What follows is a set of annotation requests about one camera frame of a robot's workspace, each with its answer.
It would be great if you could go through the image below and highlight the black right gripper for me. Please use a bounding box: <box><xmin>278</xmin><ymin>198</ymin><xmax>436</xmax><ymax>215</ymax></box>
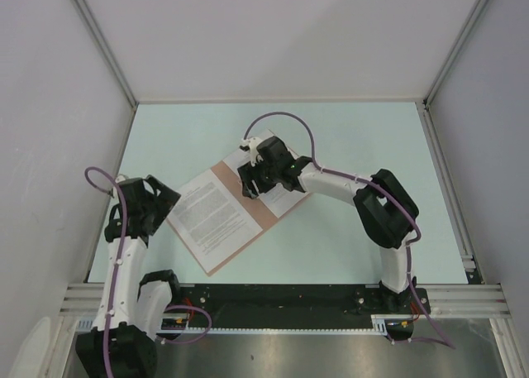
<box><xmin>237</xmin><ymin>158</ymin><xmax>279</xmax><ymax>201</ymax></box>

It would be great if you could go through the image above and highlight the printed text paper sheet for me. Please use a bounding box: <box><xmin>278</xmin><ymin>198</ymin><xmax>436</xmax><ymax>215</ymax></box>
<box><xmin>223</xmin><ymin>130</ymin><xmax>312</xmax><ymax>218</ymax></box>

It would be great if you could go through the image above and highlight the white paper sheet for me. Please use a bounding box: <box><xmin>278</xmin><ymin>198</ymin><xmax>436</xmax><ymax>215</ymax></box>
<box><xmin>168</xmin><ymin>170</ymin><xmax>263</xmax><ymax>275</ymax></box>

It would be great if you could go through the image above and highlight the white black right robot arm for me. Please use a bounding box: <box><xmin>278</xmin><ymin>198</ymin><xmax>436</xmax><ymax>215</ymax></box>
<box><xmin>237</xmin><ymin>136</ymin><xmax>421</xmax><ymax>313</ymax></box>

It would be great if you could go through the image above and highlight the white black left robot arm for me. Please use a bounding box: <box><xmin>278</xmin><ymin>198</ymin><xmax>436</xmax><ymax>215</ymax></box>
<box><xmin>75</xmin><ymin>175</ymin><xmax>183</xmax><ymax>377</ymax></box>

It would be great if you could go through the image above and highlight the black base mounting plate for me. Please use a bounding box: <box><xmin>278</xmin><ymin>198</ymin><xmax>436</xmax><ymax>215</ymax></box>
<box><xmin>180</xmin><ymin>284</ymin><xmax>431</xmax><ymax>315</ymax></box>

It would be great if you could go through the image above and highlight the aluminium left corner post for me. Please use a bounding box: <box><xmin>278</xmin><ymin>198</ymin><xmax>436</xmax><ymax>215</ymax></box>
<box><xmin>71</xmin><ymin>0</ymin><xmax>139</xmax><ymax>112</ymax></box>

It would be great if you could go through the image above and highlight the aluminium corner post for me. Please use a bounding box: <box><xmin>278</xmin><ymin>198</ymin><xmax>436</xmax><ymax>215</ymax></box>
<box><xmin>71</xmin><ymin>0</ymin><xmax>139</xmax><ymax>112</ymax></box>
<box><xmin>422</xmin><ymin>0</ymin><xmax>492</xmax><ymax>109</ymax></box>

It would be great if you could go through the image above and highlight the slotted grey cable duct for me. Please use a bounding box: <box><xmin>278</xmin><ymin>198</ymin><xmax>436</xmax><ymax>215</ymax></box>
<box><xmin>76</xmin><ymin>314</ymin><xmax>390</xmax><ymax>336</ymax></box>

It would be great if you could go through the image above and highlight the aluminium right side rail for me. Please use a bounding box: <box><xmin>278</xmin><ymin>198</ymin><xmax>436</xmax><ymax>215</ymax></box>
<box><xmin>416</xmin><ymin>102</ymin><xmax>484</xmax><ymax>285</ymax></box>

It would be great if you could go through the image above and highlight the aluminium front frame rail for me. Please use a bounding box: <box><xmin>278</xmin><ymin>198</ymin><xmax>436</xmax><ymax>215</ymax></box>
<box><xmin>59</xmin><ymin>283</ymin><xmax>511</xmax><ymax>318</ymax></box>

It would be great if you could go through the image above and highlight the aluminium right corner post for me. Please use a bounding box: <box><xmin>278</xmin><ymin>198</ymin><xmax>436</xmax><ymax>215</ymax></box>
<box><xmin>422</xmin><ymin>0</ymin><xmax>492</xmax><ymax>109</ymax></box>

